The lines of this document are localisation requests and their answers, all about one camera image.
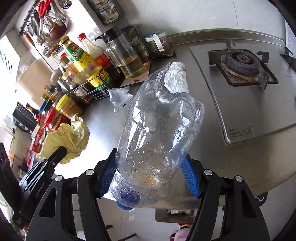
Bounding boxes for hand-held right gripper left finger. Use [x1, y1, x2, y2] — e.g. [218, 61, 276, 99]
[25, 148, 117, 241]

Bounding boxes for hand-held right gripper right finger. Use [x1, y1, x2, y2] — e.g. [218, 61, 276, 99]
[180, 154, 271, 241]

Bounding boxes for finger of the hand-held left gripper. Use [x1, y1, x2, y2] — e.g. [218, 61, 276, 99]
[20, 146, 68, 186]

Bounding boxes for plain yellow bag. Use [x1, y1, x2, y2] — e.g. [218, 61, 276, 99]
[36, 116, 90, 165]

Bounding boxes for grey trash bin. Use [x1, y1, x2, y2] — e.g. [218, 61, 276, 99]
[155, 207, 196, 227]

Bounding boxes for clear crushed plastic bottle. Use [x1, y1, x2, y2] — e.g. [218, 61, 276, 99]
[109, 80, 206, 212]

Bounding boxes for red food packets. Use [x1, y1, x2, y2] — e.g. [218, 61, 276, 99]
[30, 128, 47, 154]

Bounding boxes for large red-lid chili jar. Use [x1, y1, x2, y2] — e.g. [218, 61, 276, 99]
[43, 109, 70, 133]

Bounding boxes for yellow-lid sauce jar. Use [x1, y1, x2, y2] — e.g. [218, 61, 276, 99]
[55, 95, 84, 120]

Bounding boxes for black countertop appliance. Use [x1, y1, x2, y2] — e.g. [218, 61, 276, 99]
[13, 101, 39, 133]

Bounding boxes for group of small spice bottles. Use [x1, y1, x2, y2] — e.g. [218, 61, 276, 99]
[38, 85, 61, 114]

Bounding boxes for person's pink clothed leg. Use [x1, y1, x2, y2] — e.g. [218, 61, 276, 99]
[172, 228, 193, 241]

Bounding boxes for metal-top glass cruet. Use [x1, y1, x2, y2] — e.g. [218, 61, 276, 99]
[57, 75, 70, 93]

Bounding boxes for black cat floor mat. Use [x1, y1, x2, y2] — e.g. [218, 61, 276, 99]
[254, 191, 269, 207]

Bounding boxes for small clear plastic pouch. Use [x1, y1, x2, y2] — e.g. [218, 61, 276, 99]
[108, 87, 135, 114]

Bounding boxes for small yellow-cap bottle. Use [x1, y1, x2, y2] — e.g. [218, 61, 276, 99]
[61, 71, 79, 93]

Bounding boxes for grey-brown round object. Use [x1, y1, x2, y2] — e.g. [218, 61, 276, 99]
[50, 69, 61, 87]

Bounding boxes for stainless steel gas stove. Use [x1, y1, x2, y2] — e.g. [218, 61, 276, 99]
[189, 37, 296, 146]

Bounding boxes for small red-cap amber bottle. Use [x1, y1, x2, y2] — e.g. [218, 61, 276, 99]
[59, 53, 79, 80]

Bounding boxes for dark soy sauce bottle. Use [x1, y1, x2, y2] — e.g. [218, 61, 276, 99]
[51, 51, 63, 70]

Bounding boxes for crumpled white tissue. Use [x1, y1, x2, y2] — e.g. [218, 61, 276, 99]
[164, 61, 190, 95]

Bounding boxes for red-cap red label sauce bottle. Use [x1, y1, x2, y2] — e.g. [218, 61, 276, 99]
[77, 33, 123, 88]

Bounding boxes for pink square coaster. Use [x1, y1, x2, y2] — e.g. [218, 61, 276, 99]
[119, 60, 152, 88]

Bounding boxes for clear printed plastic wrap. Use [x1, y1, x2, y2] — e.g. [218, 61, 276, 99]
[147, 62, 172, 82]

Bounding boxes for glass oil pitcher black lid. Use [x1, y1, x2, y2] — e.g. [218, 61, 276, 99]
[94, 27, 147, 79]

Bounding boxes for large black burner grate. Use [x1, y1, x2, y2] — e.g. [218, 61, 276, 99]
[207, 37, 279, 91]

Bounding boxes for dark jar tray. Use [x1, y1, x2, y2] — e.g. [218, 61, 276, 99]
[149, 47, 177, 57]

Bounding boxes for group of hanging kitchen utensils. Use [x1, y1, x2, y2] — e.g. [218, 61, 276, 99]
[22, 0, 73, 57]

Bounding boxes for dark countertop seasoning box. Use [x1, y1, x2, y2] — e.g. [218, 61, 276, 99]
[120, 24, 150, 61]

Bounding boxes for glass jar blue lid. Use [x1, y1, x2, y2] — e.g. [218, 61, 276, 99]
[144, 29, 173, 54]

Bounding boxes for small black burner grate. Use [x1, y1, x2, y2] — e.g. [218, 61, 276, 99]
[279, 46, 296, 66]

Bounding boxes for foil splash guard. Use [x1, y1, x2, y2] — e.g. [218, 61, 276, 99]
[284, 20, 296, 54]

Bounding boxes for black wire bottle rack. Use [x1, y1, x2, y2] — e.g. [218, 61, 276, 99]
[65, 69, 112, 107]

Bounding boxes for black wall utensil rail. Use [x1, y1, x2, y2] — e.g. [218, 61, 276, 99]
[18, 0, 47, 36]

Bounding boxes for wall-mounted double seasoning box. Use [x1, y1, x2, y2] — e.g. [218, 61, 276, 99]
[87, 0, 126, 25]

